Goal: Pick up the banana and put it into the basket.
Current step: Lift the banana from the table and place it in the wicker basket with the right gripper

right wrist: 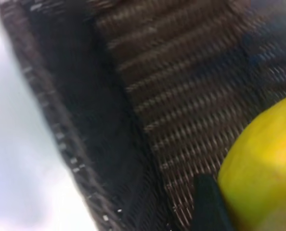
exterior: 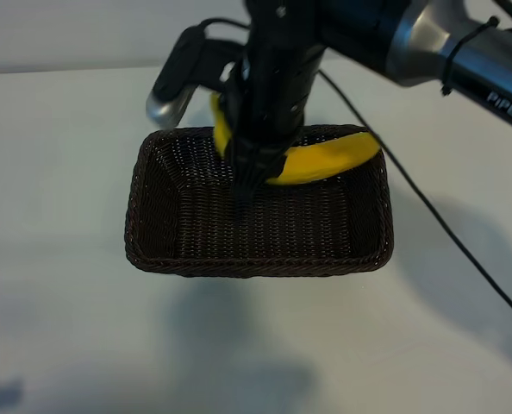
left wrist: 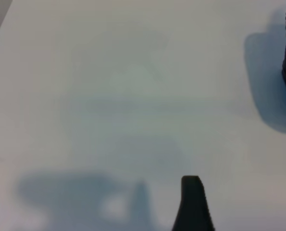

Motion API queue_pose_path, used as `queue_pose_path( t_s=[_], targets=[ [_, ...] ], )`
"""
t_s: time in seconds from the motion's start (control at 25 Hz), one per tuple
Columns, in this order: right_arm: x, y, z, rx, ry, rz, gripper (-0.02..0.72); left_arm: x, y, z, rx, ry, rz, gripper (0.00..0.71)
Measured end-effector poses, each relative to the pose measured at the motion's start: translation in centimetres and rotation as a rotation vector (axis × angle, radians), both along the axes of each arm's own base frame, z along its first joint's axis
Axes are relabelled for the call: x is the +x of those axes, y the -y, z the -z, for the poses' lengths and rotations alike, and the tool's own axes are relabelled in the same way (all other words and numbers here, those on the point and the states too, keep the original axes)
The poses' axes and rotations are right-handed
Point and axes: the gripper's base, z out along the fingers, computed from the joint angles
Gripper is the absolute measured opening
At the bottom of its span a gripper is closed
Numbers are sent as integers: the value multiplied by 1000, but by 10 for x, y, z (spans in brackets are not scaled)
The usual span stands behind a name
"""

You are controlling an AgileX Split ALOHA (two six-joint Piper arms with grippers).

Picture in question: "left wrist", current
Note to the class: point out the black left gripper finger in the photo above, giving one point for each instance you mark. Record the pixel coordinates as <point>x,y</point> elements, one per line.
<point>193,207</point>

